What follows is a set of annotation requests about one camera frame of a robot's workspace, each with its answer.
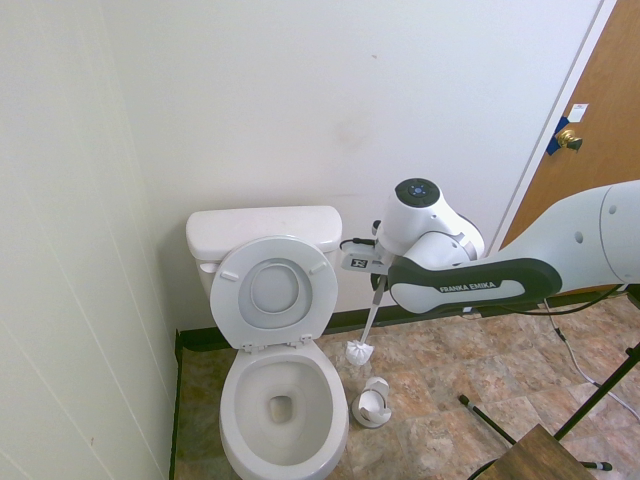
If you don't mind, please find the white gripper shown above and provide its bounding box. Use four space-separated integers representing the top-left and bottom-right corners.
339 221 393 291

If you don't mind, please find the white toilet brush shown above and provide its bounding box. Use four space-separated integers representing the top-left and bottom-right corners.
344 275 385 367

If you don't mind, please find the white toilet lid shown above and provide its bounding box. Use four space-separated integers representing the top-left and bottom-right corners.
248 258 305 317

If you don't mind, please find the white toilet bowl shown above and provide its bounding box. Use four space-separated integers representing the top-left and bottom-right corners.
218 339 350 480

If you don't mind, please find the white toilet brush holder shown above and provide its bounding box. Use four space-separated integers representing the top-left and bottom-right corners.
355 376 392 429

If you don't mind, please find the white toilet seat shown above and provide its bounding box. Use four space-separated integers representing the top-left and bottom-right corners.
209 235 339 352

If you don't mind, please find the white toilet tank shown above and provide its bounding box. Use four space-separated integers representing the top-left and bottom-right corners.
192 240 342 321

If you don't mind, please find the white tank lid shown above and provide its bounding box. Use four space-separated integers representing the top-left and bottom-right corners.
185 205 345 255

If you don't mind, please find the blue tape strip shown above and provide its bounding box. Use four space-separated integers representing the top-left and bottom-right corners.
546 115 574 157

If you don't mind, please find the dark wooden table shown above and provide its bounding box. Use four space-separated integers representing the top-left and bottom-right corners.
478 423 602 480

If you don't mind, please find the brass door knob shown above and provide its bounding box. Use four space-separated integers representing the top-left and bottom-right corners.
556 128 584 152

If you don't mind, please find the brown wooden door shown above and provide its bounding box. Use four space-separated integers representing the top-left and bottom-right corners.
502 0 640 297

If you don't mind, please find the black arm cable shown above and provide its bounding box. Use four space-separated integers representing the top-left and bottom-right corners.
519 284 627 316

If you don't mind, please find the black floor cable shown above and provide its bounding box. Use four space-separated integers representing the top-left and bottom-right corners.
466 456 507 480

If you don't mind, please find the black camera tripod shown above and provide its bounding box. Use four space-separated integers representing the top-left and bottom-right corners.
458 342 640 473

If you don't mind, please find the white floor cable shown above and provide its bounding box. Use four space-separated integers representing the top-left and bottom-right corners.
543 298 640 422

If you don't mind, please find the white door frame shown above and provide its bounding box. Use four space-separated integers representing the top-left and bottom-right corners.
492 0 621 251

